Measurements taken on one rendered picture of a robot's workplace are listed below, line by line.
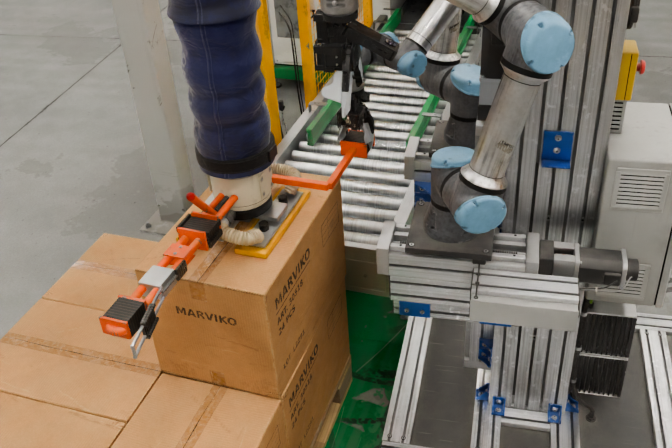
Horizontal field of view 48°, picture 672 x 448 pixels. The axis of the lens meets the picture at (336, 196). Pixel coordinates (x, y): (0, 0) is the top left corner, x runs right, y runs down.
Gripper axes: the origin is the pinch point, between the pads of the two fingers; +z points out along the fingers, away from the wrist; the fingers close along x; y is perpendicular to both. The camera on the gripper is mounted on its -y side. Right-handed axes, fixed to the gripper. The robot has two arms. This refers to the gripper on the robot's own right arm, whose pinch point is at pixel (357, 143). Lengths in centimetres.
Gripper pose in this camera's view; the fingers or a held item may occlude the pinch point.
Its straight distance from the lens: 235.7
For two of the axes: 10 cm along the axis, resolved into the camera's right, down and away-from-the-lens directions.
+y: -3.4, 5.3, -7.8
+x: 9.4, 1.4, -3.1
